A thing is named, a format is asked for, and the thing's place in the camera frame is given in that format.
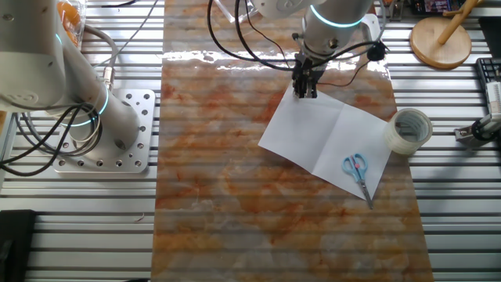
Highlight clear plastic box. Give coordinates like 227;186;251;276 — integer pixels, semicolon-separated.
218;0;260;24

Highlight black keyboard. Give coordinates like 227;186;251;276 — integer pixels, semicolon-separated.
475;57;501;93

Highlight silver power adapter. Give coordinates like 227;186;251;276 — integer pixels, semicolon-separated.
485;80;501;125

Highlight thin grey cable with plug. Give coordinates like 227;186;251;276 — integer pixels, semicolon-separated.
93;0;160;70

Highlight black box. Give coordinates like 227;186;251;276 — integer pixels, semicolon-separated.
0;209;38;282

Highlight oranges in plastic tray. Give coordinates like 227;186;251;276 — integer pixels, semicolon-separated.
56;0;88;49

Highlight white paper sheet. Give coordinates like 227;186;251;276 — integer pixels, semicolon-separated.
258;84;394;201

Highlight black cable bundle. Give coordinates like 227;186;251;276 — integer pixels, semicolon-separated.
0;102;103;177

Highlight thin black cable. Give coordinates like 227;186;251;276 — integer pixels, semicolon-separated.
100;0;139;9

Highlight silver camera on mount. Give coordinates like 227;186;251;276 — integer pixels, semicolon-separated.
453;113;501;149

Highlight clear tape roll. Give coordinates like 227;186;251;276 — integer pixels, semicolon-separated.
384;107;434;156

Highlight orange marbled table mat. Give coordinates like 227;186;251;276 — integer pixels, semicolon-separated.
150;0;434;282

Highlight wooden stand with round base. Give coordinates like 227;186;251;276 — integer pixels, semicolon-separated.
409;0;486;71

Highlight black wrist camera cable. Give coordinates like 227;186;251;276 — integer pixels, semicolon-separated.
206;0;388;88

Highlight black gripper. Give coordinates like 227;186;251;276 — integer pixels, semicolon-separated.
292;52;326;99

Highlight blue handled scissors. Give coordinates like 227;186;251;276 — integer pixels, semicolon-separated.
341;152;375;211

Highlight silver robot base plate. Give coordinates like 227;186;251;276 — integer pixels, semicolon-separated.
52;88;157;174

